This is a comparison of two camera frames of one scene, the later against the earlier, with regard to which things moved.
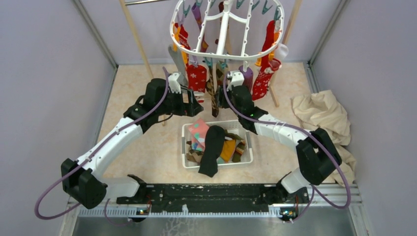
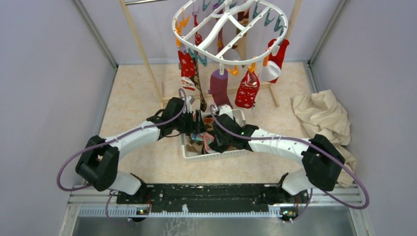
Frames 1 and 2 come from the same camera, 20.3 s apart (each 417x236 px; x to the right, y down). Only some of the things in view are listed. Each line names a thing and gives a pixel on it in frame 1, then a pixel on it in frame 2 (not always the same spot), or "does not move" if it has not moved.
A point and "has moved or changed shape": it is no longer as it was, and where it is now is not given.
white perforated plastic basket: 233,127 -> 239,115
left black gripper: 190,109 -> 196,127
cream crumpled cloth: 322,110 does not move
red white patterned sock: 267,69 has moved or changed shape
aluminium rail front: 334,195 does not move
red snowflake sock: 196,77 -> 187,64
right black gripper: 222,98 -> 215,129
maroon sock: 248,75 -> 218,87
